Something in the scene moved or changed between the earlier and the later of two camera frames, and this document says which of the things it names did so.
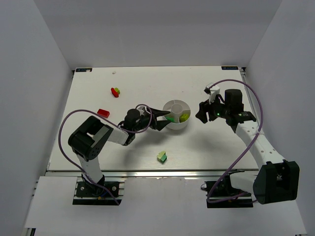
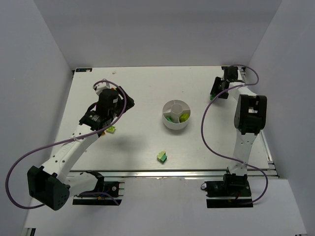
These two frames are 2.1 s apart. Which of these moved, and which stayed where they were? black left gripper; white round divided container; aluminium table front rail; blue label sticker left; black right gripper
Moved: black right gripper; black left gripper
Stayed: aluminium table front rail; white round divided container; blue label sticker left
